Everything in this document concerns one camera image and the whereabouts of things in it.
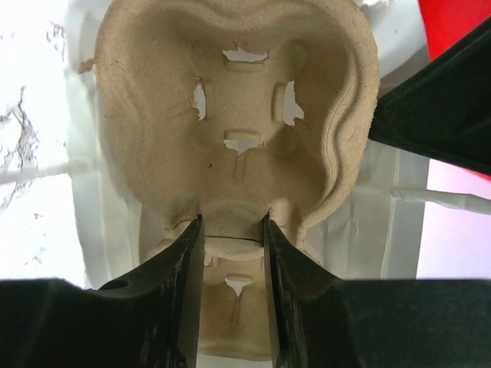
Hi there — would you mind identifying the red plastic shopping basket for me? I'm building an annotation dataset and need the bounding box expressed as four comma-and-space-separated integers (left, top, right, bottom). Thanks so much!
418, 0, 490, 61

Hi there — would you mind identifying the white paper bag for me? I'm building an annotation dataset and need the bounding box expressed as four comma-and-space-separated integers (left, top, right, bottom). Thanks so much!
0, 0, 484, 291

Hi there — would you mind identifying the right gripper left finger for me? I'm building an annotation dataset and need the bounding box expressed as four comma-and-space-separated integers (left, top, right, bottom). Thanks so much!
1, 218, 204, 367

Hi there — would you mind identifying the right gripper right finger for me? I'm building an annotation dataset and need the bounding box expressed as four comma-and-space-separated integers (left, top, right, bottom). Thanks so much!
262, 217, 490, 367

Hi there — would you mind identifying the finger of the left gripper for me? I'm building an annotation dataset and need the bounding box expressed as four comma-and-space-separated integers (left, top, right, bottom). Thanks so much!
369, 20, 490, 175

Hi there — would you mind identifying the cardboard cup carrier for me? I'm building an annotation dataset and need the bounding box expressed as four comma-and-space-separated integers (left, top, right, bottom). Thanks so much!
88, 1, 379, 361

